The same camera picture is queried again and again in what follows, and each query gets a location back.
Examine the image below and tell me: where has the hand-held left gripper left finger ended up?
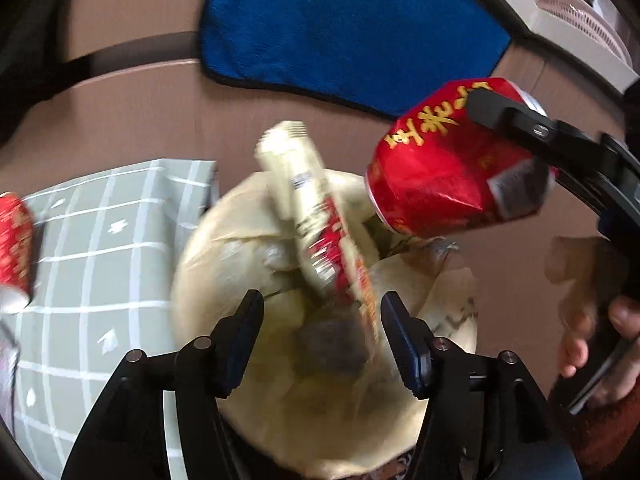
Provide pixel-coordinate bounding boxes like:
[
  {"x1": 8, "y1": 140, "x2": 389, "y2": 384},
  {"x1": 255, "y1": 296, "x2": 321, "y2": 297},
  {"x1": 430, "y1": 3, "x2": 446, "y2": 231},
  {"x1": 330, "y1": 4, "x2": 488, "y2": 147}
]
[{"x1": 60, "y1": 289, "x2": 266, "y2": 480}]

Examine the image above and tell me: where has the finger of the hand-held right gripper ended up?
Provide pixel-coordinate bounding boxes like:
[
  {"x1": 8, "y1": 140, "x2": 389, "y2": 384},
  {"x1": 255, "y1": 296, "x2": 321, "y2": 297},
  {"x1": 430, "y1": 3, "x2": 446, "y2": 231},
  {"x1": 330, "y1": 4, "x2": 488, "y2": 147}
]
[{"x1": 467, "y1": 89, "x2": 616, "y2": 172}]

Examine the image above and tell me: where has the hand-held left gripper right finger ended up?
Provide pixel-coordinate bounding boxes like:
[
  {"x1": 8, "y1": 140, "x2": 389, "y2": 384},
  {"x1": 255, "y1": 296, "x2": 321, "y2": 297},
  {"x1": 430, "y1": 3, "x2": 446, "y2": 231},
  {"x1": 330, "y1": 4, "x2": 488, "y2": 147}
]
[{"x1": 380, "y1": 291, "x2": 583, "y2": 480}]

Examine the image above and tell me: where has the crushed red drink can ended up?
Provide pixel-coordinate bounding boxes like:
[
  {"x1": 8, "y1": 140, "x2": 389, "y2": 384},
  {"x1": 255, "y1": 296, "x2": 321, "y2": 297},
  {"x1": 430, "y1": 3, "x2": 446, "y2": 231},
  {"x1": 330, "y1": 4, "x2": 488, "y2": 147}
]
[{"x1": 365, "y1": 77, "x2": 558, "y2": 238}]

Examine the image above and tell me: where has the beige red snack wrapper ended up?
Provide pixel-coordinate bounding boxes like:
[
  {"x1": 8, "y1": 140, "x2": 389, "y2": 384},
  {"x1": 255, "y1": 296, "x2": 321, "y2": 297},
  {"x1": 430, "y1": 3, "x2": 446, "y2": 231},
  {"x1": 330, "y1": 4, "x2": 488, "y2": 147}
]
[{"x1": 254, "y1": 120, "x2": 383, "y2": 346}]

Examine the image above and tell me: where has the person's right forearm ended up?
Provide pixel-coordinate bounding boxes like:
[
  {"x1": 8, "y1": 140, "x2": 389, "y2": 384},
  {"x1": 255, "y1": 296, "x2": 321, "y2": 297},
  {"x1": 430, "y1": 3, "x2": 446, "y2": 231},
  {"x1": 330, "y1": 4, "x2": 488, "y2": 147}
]
[{"x1": 547, "y1": 375, "x2": 640, "y2": 480}]

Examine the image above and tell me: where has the person's right hand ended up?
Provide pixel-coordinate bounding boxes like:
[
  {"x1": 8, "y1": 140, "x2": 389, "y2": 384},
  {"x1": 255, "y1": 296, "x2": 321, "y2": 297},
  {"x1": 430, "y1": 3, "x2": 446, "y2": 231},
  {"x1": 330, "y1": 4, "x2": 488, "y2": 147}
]
[{"x1": 545, "y1": 235, "x2": 640, "y2": 408}]

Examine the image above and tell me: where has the white basket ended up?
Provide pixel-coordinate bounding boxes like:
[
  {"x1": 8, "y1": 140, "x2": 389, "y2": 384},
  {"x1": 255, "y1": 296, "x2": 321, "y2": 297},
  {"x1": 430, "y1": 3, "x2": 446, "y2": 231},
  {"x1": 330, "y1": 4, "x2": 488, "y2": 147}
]
[{"x1": 529, "y1": 0, "x2": 635, "y2": 67}]

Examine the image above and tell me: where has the green checked tablecloth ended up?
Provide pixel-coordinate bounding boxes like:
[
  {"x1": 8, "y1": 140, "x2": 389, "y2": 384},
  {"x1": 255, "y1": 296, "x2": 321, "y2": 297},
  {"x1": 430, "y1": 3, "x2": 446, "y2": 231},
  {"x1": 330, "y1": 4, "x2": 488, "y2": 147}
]
[{"x1": 0, "y1": 159, "x2": 221, "y2": 480}]

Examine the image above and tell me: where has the blue fleece cloth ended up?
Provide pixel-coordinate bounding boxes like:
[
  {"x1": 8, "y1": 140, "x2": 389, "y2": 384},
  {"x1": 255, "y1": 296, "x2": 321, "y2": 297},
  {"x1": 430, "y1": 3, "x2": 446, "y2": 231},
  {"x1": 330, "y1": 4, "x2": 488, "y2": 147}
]
[{"x1": 199, "y1": 0, "x2": 513, "y2": 121}]

